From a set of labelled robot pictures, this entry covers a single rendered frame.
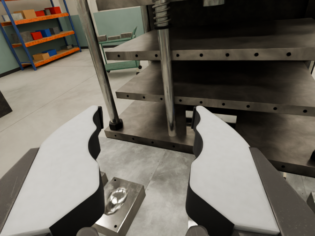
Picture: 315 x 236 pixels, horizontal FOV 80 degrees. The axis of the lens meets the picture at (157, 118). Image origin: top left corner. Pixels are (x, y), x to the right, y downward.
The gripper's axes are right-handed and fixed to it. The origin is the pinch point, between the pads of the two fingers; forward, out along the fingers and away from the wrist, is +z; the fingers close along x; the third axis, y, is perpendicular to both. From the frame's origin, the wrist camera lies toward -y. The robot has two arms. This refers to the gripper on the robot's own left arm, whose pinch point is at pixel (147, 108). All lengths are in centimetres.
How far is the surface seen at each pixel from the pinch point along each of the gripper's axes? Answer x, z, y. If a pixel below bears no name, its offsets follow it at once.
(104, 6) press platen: -24, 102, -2
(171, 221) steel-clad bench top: 8, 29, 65
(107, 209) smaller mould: -16, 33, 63
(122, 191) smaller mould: -12, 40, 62
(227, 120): 40, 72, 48
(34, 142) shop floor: -164, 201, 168
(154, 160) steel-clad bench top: 2, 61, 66
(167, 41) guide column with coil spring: 7, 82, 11
